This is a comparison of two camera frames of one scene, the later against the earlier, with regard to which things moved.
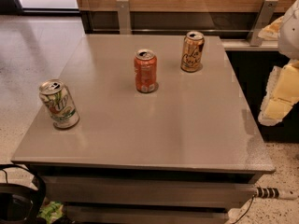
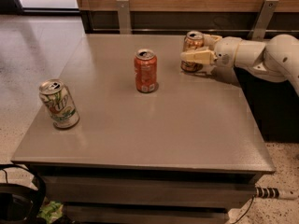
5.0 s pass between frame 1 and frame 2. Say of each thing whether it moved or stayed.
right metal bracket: stayed
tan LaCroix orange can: stayed
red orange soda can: stayed
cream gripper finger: moved
